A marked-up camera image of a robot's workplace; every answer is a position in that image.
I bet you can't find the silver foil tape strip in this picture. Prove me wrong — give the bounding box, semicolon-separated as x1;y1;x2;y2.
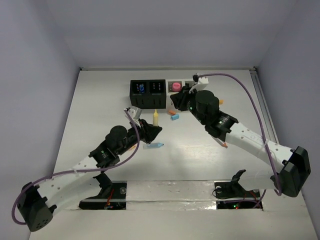
125;180;217;211

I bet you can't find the yellow pencil-shaped pen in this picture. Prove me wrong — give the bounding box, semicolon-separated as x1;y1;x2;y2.
152;109;159;127

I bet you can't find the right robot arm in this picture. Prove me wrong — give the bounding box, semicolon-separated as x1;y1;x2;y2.
170;87;311;199

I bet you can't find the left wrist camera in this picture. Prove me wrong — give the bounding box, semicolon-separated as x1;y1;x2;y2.
124;106;142;125

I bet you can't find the black double container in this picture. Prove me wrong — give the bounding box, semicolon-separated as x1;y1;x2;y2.
129;79;167;109

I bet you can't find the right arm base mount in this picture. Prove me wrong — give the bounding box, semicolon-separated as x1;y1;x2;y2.
212;169;263;210

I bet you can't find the grey pencil-shaped pen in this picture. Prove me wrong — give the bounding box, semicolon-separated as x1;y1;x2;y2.
215;138;228;148

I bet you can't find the pink glue stick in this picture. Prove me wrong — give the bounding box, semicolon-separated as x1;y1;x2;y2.
171;82;182;92

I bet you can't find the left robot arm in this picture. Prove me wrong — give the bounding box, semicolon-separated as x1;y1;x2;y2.
11;119;162;232

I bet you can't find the blue pen cap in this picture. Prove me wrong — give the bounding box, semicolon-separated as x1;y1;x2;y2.
170;114;180;121

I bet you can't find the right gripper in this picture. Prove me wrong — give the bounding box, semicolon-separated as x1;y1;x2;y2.
171;85;207;126

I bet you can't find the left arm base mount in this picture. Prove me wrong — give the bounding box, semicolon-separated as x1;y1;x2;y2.
78;181;127;211

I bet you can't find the blue pencil-shaped pen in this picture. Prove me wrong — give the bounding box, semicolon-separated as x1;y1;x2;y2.
143;142;164;150

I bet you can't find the aluminium rail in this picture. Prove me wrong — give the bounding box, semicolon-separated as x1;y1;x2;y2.
249;70;279;143

